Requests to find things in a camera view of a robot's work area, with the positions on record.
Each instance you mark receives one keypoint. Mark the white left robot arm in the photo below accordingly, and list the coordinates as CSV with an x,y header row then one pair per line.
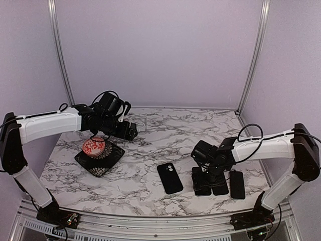
x,y
19,130

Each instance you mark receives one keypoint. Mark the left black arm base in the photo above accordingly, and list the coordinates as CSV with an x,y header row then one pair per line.
x,y
54,215

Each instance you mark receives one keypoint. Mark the black smartphone dark screen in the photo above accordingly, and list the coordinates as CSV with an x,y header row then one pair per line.
x,y
200,184

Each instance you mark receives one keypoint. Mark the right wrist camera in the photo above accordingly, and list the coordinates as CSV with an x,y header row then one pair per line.
x,y
204,152

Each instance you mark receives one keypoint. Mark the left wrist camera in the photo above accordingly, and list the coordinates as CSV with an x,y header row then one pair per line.
x,y
113,103

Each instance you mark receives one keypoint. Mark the rightmost black smartphone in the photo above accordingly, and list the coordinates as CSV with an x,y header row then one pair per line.
x,y
237,187

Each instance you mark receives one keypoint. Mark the red white patterned bowl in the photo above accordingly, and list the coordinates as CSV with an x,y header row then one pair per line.
x,y
94,146

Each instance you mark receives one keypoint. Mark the aluminium frame post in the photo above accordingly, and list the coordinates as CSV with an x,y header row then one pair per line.
x,y
59,50
256,54

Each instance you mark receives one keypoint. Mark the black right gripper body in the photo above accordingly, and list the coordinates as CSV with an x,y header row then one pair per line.
x,y
215,174

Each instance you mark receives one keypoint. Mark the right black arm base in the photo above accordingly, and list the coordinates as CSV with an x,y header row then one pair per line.
x,y
257,217

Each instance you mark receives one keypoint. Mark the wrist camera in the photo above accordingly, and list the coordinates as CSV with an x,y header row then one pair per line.
x,y
204,152
113,103

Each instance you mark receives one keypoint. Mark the left aluminium frame post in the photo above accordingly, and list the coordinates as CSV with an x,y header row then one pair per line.
x,y
59,50

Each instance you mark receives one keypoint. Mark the right aluminium frame post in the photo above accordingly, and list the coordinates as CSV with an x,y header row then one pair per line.
x,y
256,54

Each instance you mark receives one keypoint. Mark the black square patterned plate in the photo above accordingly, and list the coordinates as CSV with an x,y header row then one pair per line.
x,y
99,165

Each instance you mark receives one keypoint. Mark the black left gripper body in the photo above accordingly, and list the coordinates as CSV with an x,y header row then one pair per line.
x,y
108,127

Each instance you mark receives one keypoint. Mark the black phone case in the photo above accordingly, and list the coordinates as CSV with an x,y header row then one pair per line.
x,y
169,178

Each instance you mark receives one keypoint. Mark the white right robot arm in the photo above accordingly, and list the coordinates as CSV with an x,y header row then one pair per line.
x,y
296,144

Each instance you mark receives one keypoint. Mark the front aluminium rail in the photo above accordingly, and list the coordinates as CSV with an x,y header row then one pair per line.
x,y
98,226

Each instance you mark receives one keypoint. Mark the middle black smartphone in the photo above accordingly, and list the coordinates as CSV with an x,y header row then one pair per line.
x,y
220,187

